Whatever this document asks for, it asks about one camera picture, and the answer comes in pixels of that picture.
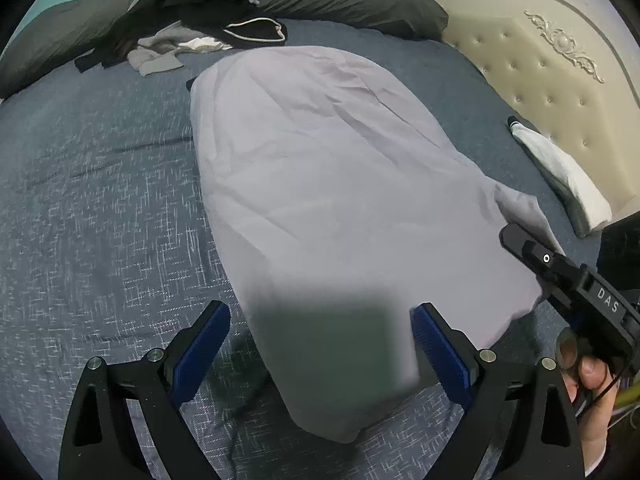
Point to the folded white shirt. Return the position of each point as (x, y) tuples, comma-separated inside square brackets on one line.
[(565, 170)]

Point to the black garment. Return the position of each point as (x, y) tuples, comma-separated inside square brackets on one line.
[(170, 10)]

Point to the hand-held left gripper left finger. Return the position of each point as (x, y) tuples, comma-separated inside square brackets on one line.
[(200, 355)]

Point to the small white garment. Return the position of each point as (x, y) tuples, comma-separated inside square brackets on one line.
[(200, 45)]

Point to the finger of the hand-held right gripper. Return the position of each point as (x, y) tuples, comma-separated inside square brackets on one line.
[(537, 255)]

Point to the cream tufted headboard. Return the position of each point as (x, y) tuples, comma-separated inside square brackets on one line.
[(550, 50)]

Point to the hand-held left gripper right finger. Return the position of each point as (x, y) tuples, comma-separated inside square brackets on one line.
[(442, 355)]

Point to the blue patterned bed sheet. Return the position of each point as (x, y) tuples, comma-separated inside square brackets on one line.
[(100, 185)]

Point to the person's right hand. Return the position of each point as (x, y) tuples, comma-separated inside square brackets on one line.
[(587, 400)]

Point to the light grey jacket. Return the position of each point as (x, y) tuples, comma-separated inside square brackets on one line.
[(325, 210)]

